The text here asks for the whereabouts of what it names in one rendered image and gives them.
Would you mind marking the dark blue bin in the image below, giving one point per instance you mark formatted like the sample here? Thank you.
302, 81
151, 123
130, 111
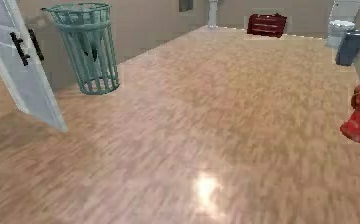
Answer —
350, 47

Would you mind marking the green slatted waste bin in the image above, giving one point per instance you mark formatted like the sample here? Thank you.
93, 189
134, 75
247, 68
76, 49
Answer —
88, 50

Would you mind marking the pale grey room door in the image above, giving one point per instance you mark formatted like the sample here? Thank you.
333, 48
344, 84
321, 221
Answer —
28, 83

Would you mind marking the dark red slatted crate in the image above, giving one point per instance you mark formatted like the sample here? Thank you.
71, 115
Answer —
266, 25

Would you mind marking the white pedestal post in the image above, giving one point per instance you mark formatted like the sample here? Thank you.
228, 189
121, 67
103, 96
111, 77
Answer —
213, 13

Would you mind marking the white toilet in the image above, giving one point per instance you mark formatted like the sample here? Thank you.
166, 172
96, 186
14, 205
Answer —
340, 23

